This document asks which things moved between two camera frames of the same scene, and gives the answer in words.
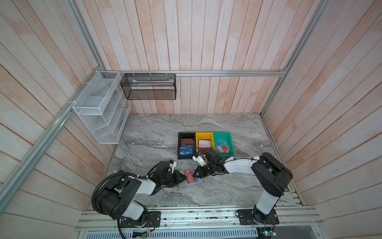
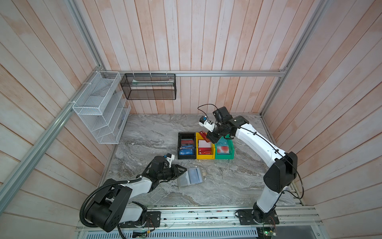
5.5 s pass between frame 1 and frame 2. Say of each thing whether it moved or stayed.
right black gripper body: moved
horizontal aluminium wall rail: stayed
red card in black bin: stayed
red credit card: moved
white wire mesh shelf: stayed
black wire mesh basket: stayed
